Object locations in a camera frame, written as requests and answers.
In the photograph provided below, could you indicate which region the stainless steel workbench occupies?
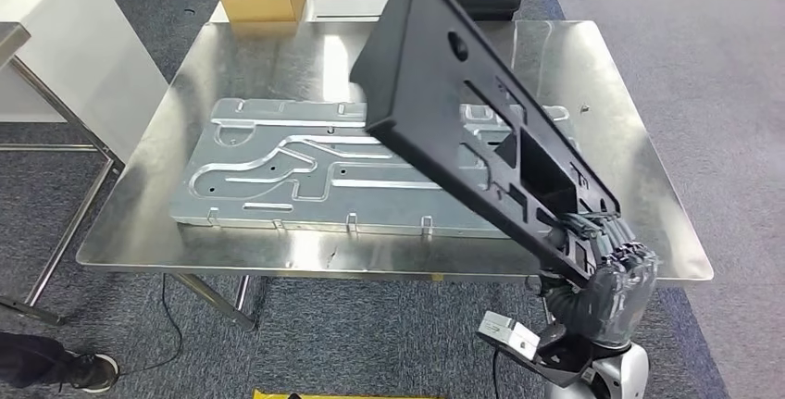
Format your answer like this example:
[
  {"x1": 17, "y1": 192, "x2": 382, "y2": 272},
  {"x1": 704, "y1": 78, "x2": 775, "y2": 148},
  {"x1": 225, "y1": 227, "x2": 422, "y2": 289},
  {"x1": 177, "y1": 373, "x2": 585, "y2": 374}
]
[{"x1": 76, "y1": 19, "x2": 716, "y2": 333}]

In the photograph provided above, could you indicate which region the steel side table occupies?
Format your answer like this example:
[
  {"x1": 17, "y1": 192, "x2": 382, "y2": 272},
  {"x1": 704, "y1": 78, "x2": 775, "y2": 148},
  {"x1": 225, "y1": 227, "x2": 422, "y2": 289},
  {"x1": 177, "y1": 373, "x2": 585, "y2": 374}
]
[{"x1": 0, "y1": 21, "x2": 124, "y2": 327}]

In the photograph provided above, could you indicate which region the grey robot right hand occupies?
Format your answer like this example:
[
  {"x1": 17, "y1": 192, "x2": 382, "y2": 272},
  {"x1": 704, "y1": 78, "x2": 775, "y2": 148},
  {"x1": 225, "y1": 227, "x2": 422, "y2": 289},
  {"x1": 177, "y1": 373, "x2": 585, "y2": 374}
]
[{"x1": 539, "y1": 212, "x2": 660, "y2": 350}]

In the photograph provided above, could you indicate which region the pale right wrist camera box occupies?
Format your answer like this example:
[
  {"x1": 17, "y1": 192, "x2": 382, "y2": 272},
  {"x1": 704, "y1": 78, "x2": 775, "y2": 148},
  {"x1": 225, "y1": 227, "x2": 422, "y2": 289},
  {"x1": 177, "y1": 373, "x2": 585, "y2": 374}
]
[{"x1": 477, "y1": 310, "x2": 542, "y2": 362}]

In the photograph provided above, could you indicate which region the stamped grey metal panel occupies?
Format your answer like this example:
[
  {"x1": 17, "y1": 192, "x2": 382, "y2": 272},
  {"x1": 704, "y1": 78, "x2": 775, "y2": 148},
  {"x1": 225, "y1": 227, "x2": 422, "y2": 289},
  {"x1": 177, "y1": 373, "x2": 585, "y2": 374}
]
[{"x1": 168, "y1": 96, "x2": 578, "y2": 241}]

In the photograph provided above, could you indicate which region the long black controller cable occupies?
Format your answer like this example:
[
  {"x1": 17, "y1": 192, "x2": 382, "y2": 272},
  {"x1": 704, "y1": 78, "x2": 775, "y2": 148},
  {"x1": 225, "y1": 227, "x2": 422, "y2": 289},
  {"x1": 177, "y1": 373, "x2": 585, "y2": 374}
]
[{"x1": 119, "y1": 273, "x2": 185, "y2": 379}]

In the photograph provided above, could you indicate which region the person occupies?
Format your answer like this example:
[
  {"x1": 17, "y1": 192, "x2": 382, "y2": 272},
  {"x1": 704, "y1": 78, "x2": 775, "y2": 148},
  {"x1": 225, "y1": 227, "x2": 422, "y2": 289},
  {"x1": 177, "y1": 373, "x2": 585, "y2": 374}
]
[{"x1": 0, "y1": 331, "x2": 120, "y2": 394}]

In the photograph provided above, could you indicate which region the black plastic plate bracket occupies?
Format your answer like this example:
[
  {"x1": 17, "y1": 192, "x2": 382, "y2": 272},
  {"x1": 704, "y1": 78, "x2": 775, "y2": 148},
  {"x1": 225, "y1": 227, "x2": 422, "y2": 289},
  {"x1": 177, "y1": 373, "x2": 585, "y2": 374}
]
[{"x1": 349, "y1": 0, "x2": 622, "y2": 290}]

